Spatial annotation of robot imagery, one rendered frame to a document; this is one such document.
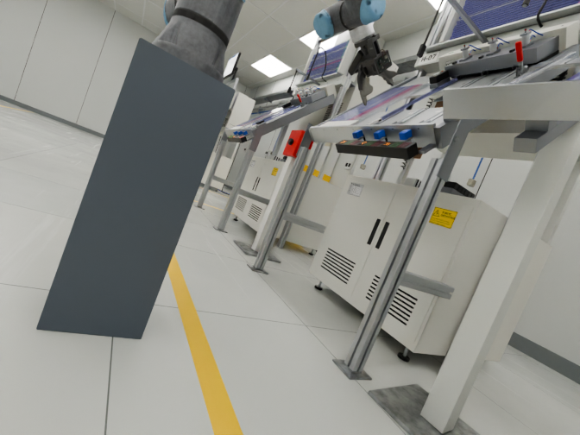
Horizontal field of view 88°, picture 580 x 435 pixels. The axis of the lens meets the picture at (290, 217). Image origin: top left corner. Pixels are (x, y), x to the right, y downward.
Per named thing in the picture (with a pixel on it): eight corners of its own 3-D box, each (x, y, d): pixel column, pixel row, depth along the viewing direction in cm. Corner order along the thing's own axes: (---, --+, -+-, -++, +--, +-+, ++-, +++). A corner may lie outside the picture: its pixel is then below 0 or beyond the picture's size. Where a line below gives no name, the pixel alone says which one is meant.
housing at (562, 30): (564, 70, 107) (566, 26, 101) (442, 87, 149) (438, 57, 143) (577, 62, 109) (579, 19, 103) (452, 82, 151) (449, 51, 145)
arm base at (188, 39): (148, 43, 53) (167, -12, 53) (147, 61, 66) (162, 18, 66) (227, 87, 60) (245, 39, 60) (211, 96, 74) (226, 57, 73)
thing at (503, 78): (516, 97, 98) (515, 81, 96) (374, 110, 154) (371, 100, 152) (571, 63, 107) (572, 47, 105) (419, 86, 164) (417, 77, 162)
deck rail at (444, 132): (442, 148, 85) (439, 127, 82) (436, 148, 86) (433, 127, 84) (578, 62, 106) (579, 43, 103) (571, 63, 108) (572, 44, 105)
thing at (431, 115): (438, 138, 86) (436, 127, 84) (314, 135, 142) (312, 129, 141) (480, 111, 91) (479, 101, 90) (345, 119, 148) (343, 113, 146)
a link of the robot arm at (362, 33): (343, 34, 102) (361, 22, 104) (349, 47, 104) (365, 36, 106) (359, 27, 95) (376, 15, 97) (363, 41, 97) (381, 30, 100)
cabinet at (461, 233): (406, 368, 103) (481, 198, 99) (303, 281, 163) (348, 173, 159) (494, 374, 136) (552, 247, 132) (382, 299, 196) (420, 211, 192)
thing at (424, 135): (436, 148, 86) (432, 124, 83) (314, 141, 143) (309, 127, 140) (439, 147, 87) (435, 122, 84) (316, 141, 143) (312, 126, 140)
